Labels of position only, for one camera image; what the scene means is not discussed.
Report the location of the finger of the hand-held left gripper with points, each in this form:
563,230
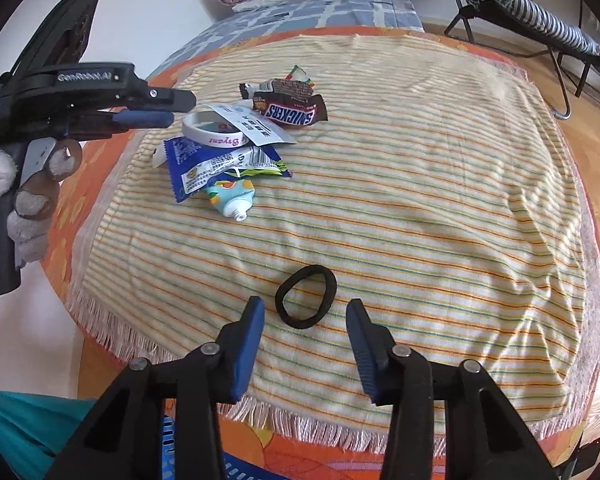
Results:
170,99
145,119

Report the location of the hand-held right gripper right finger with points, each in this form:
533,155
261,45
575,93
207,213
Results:
362,355

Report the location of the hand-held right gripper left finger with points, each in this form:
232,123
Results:
247,350

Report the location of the white wristband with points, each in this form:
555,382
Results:
190,127

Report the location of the blue snack packet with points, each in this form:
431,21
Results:
195,170

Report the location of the fruit print cream tube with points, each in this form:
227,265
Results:
230,199

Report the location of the blue plastic basket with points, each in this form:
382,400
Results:
167,440

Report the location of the person's left hand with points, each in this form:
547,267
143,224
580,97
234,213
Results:
35,205

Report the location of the orange bed sheet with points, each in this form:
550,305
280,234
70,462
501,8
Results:
95,170

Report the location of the white printed label card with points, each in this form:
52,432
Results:
252,126

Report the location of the dark crumpled candy wrapper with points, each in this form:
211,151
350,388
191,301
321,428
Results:
290,89

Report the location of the brown chocolate bar wrapper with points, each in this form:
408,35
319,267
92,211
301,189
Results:
290,112

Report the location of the small colourful wrapper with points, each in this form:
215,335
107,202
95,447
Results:
300,76

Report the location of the striped fringed blanket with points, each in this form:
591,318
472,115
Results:
405,210

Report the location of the blue checked bed sheet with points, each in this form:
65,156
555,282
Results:
305,10

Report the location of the teal cloth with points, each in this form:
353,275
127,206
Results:
25,430

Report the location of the striped chair cushion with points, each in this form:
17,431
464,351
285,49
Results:
545,20

